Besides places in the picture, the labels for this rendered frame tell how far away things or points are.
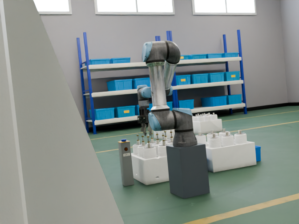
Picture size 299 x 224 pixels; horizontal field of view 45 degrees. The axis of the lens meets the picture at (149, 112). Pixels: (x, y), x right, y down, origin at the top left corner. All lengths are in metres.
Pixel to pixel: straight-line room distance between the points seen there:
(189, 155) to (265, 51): 8.16
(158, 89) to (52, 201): 1.88
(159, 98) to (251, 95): 7.68
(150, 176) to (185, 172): 0.47
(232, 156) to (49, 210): 2.62
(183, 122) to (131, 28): 6.19
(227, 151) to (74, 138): 2.59
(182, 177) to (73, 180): 1.88
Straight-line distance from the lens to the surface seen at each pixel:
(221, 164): 2.84
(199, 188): 2.24
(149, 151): 2.60
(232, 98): 8.47
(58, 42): 7.75
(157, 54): 2.17
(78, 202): 0.31
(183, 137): 2.19
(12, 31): 0.30
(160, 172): 2.62
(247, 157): 2.96
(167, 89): 2.48
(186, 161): 2.17
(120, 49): 8.08
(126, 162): 2.61
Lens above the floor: 0.62
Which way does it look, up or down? 2 degrees down
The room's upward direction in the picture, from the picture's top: 6 degrees counter-clockwise
